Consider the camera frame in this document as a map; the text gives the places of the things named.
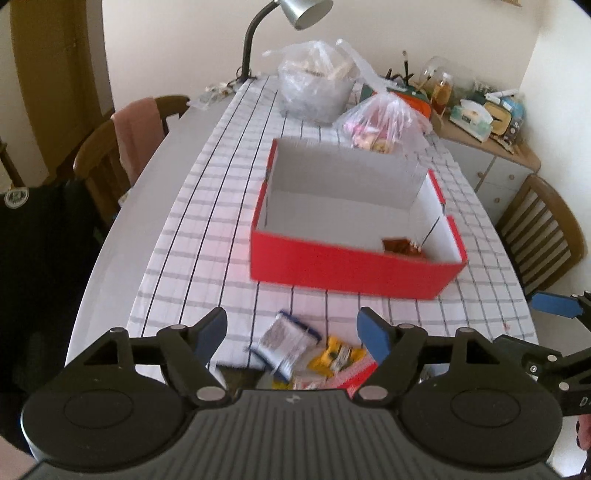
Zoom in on pink-tinted plastic bag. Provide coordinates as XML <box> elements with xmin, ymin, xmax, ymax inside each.
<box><xmin>332</xmin><ymin>90</ymin><xmax>435</xmax><ymax>153</ymax></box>

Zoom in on yellow snack packet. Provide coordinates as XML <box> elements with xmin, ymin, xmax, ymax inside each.
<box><xmin>308</xmin><ymin>337</ymin><xmax>366</xmax><ymax>376</ymax></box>

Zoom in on yellow clock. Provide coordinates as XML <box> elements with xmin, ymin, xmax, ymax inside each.
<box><xmin>485</xmin><ymin>99</ymin><xmax>514</xmax><ymax>137</ymax></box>

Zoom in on white green tissue box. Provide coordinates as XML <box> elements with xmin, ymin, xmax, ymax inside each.
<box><xmin>450</xmin><ymin>99</ymin><xmax>495</xmax><ymax>141</ymax></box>

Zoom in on glass jar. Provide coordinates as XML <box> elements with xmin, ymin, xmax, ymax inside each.
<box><xmin>420</xmin><ymin>56</ymin><xmax>476</xmax><ymax>116</ymax></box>

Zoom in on grey desk lamp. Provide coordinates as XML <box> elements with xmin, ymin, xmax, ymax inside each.
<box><xmin>235</xmin><ymin>0</ymin><xmax>334</xmax><ymax>86</ymax></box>

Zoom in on brown cookie packet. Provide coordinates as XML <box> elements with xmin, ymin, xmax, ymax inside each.
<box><xmin>382</xmin><ymin>237</ymin><xmax>428</xmax><ymax>261</ymax></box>

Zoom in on wooden chair with curved back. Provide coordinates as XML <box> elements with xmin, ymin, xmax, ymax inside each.
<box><xmin>74</xmin><ymin>95</ymin><xmax>191</xmax><ymax>227</ymax></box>

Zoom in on red cardboard box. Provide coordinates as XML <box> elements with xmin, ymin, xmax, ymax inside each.
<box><xmin>250</xmin><ymin>137</ymin><xmax>469</xmax><ymax>300</ymax></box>

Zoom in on white corner cabinet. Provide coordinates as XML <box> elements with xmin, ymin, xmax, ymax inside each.
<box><xmin>431</xmin><ymin>111</ymin><xmax>541</xmax><ymax>223</ymax></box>

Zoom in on brown wooden door frame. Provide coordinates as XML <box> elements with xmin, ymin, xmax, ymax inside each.
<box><xmin>11</xmin><ymin>0</ymin><xmax>114</xmax><ymax>185</ymax></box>

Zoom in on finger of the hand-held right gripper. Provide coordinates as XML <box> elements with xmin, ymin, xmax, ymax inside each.
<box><xmin>530</xmin><ymin>290</ymin><xmax>591</xmax><ymax>331</ymax></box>
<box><xmin>493</xmin><ymin>335</ymin><xmax>570</xmax><ymax>376</ymax></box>

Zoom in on red snack packet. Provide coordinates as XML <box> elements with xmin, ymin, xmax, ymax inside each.
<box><xmin>344</xmin><ymin>362</ymin><xmax>380</xmax><ymax>396</ymax></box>

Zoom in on small clear packets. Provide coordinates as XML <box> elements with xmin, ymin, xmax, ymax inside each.
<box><xmin>191</xmin><ymin>83</ymin><xmax>234</xmax><ymax>109</ymax></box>

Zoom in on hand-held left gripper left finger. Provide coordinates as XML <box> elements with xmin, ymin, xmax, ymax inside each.
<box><xmin>65</xmin><ymin>307</ymin><xmax>232</xmax><ymax>408</ymax></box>

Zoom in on large clear plastic bag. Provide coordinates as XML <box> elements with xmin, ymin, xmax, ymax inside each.
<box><xmin>263</xmin><ymin>39</ymin><xmax>389</xmax><ymax>125</ymax></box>

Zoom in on pink towel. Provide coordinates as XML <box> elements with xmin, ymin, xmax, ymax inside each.
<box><xmin>111</xmin><ymin>98</ymin><xmax>169</xmax><ymax>185</ymax></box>

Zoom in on wooden slatted chair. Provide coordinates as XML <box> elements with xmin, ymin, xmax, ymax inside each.
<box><xmin>496</xmin><ymin>174</ymin><xmax>585</xmax><ymax>296</ymax></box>

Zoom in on checked tablecloth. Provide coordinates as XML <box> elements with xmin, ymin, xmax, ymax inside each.
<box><xmin>127</xmin><ymin>74</ymin><xmax>541</xmax><ymax>398</ymax></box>

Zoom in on orange tray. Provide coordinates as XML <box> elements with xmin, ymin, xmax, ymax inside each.
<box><xmin>369</xmin><ymin>85</ymin><xmax>432</xmax><ymax>116</ymax></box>

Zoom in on blue white snack packet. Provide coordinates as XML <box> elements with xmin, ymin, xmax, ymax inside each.
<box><xmin>249</xmin><ymin>311</ymin><xmax>321</xmax><ymax>377</ymax></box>

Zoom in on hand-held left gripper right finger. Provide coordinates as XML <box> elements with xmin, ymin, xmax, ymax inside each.
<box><xmin>355</xmin><ymin>306</ymin><xmax>522</xmax><ymax>408</ymax></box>

